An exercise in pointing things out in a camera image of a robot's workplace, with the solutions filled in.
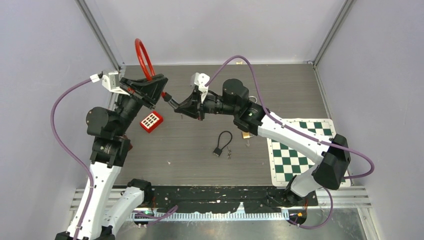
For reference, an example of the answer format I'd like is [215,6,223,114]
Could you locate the red cable lock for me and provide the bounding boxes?
[134,38,178,110]

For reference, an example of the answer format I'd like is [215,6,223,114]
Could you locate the small brass padlock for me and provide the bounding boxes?
[241,131,254,139]

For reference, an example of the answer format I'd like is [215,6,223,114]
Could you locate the green white checkered mat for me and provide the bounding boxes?
[267,118,336,188]

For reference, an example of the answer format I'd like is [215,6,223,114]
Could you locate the black cable padlock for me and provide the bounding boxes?
[212,130,233,158]

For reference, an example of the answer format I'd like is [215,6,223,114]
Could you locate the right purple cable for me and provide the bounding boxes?
[204,55,376,231]

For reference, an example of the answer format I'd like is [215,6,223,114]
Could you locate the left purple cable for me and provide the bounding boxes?
[50,77,180,240]

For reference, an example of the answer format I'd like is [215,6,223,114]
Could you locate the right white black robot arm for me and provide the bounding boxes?
[174,78,351,205]

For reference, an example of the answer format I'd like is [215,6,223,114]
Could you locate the purple cable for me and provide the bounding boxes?
[204,55,376,231]
[50,77,180,240]

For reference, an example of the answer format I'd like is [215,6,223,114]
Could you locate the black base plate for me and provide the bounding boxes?
[121,185,319,215]

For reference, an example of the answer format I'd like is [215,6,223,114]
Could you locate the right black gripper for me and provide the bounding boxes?
[175,90,238,123]

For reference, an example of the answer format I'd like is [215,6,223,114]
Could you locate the small key bunch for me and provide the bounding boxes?
[227,147,232,160]

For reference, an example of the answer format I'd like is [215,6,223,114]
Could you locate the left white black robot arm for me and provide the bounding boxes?
[56,74,168,240]

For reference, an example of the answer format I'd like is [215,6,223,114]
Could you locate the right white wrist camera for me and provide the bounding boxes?
[190,72,210,104]

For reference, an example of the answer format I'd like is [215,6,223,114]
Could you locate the red combination lock box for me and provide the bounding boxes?
[139,111,164,133]

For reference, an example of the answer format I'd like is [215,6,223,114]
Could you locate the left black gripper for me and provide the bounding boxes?
[113,74,166,136]

